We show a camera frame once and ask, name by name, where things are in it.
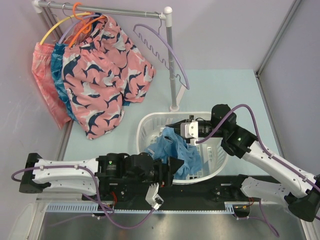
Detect purple hanger with shorts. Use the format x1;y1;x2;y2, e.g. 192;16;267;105
58;14;101;44

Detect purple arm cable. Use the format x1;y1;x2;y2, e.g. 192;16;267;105
194;104;320;191
11;163;157;230

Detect yellow plastic hanger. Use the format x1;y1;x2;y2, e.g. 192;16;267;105
39;12;90;45

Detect white slotted cable duct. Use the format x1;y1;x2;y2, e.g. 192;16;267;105
45;202;249;215

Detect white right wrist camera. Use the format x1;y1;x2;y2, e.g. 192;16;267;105
180;120;199;139

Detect light blue shorts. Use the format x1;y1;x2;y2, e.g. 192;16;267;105
144;127;203;180

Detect orange plastic hanger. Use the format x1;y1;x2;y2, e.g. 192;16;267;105
68;2;106;48

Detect blue patterned shorts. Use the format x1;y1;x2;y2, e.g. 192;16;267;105
50;43;77;122

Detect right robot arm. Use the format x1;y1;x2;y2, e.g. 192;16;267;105
168;104;320;222

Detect purple plastic hanger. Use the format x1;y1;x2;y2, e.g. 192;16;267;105
132;15;191;90

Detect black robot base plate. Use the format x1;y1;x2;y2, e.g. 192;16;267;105
81;174;291;217

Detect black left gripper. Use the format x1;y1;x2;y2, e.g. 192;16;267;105
124;156;184;190

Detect pink tie-dye shorts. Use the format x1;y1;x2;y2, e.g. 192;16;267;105
31;42;71;129

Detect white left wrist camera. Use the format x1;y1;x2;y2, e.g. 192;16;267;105
145;183;164;211

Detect metal clothes rack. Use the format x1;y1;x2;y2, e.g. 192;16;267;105
31;0;186;155

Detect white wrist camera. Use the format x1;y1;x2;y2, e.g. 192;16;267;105
180;120;199;139
145;183;164;211

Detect white plastic laundry basket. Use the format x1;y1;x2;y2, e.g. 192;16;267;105
136;111;229;185

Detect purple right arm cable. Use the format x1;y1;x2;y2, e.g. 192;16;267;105
194;104;320;191

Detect pink shark print shorts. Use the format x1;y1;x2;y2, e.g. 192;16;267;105
61;15;156;140

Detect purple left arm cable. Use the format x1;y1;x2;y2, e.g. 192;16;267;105
11;163;157;230

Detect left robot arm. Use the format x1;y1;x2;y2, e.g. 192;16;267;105
19;152;184;200

